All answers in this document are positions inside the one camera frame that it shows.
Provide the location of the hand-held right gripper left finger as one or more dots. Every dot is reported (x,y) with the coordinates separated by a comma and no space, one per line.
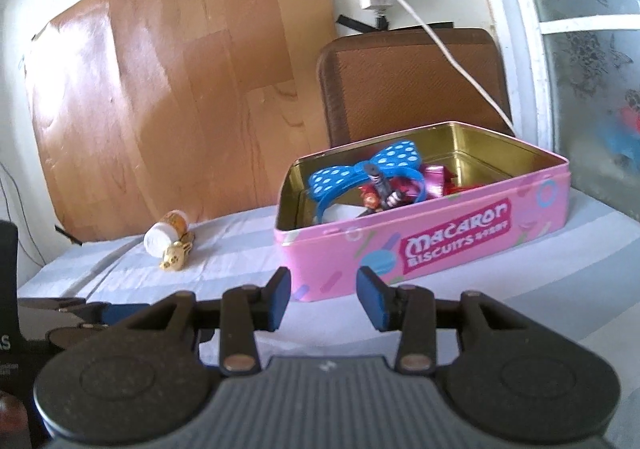
(280,299)

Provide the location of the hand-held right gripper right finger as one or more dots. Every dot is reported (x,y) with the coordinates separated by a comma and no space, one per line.
(372,299)

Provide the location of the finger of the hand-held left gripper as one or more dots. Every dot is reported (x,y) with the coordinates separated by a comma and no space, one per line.
(125,312)
(75,335)

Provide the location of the pink tin box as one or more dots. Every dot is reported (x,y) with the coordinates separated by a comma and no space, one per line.
(450,239)

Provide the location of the small cartoon figurine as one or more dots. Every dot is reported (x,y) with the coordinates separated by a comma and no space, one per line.
(380,194)

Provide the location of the blue polka dot bow headband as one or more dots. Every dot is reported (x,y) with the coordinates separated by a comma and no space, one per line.
(390,154)

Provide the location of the black tape strip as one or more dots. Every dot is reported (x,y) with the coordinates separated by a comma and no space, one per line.
(352,22)
(67,235)

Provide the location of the white capped pill bottle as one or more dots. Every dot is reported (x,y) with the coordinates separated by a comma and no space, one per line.
(160,236)

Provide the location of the striped grey bed sheet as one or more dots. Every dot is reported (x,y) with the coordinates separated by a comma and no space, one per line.
(500,289)

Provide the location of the brown chair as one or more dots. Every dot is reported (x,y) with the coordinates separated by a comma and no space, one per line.
(410,89)

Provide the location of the wood pattern wall sheet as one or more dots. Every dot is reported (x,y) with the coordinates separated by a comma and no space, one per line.
(175,104)

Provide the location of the white window frame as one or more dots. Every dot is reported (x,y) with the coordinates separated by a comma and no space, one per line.
(537,54)

